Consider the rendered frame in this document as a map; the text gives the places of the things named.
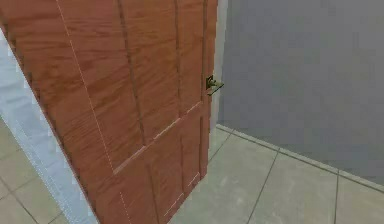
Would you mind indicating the brown wooden room door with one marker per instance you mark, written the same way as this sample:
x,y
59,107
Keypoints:
x,y
133,100

